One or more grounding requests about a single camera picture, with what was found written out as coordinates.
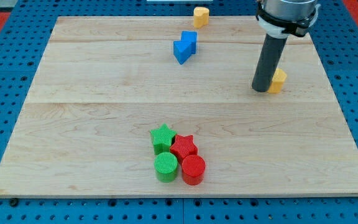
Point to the blue triangle block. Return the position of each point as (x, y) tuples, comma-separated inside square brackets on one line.
[(182, 51)]

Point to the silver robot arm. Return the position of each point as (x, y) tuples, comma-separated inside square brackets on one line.
[(281, 18)]

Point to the yellow hexagon block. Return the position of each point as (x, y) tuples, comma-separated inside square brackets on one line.
[(278, 80)]

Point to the green star block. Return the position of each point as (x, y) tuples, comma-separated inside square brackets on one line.
[(162, 138)]

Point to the red star block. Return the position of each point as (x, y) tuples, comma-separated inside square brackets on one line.
[(183, 146)]

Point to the green cylinder block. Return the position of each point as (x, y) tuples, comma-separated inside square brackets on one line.
[(166, 165)]

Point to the red cylinder block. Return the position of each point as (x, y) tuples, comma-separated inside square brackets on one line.
[(192, 169)]

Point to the blue cube block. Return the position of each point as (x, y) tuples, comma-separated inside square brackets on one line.
[(190, 36)]

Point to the wooden board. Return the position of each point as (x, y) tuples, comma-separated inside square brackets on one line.
[(104, 83)]

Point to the yellow heart block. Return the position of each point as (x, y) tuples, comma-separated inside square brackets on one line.
[(200, 17)]

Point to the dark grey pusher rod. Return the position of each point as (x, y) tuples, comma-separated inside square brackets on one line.
[(267, 64)]

